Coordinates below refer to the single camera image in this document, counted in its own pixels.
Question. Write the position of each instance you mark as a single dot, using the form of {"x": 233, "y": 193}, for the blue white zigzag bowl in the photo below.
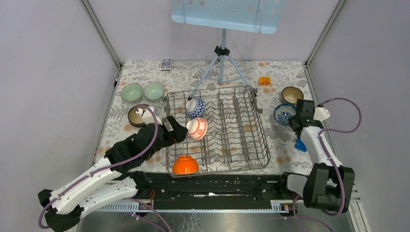
{"x": 195, "y": 107}

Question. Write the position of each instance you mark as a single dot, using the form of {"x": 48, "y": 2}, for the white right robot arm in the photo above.
{"x": 329, "y": 185}

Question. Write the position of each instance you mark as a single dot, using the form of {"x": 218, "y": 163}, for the small yellow orange toy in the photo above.
{"x": 264, "y": 81}

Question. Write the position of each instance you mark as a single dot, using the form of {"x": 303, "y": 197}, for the white blue floral bowl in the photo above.
{"x": 283, "y": 112}

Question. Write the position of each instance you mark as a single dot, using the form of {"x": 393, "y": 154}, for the grey wire dish rack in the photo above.
{"x": 235, "y": 140}

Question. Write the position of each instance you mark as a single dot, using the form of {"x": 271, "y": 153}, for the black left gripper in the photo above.
{"x": 177, "y": 135}

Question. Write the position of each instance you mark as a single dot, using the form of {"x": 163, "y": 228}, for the pale green checkered bowl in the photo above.
{"x": 154, "y": 92}

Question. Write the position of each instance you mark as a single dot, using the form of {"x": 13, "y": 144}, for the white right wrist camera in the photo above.
{"x": 321, "y": 114}

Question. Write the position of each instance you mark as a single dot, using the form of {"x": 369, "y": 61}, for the white red patterned bowl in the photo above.
{"x": 197, "y": 128}

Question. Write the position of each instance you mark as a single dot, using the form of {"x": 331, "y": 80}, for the playing card box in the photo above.
{"x": 166, "y": 64}

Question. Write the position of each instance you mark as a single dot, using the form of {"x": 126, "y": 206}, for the light blue board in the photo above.
{"x": 258, "y": 16}

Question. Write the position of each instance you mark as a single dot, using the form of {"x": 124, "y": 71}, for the blue plastic toy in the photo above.
{"x": 299, "y": 145}

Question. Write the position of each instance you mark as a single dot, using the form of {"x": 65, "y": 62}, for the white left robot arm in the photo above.
{"x": 108, "y": 180}

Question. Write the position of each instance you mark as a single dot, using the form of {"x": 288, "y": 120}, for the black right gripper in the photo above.
{"x": 291, "y": 120}

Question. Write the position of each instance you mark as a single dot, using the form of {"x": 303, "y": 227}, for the pink speckled bowl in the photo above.
{"x": 134, "y": 118}

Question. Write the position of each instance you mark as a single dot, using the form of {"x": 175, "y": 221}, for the dark brown patterned bowl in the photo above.
{"x": 292, "y": 94}

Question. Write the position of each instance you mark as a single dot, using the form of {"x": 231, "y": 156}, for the orange bowl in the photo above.
{"x": 185, "y": 165}

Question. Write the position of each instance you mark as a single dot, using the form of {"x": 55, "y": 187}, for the light green bowl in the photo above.
{"x": 132, "y": 93}

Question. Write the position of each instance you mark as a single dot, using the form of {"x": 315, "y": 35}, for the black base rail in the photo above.
{"x": 211, "y": 192}

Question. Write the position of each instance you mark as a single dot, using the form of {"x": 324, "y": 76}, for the light blue tripod stand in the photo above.
{"x": 221, "y": 52}

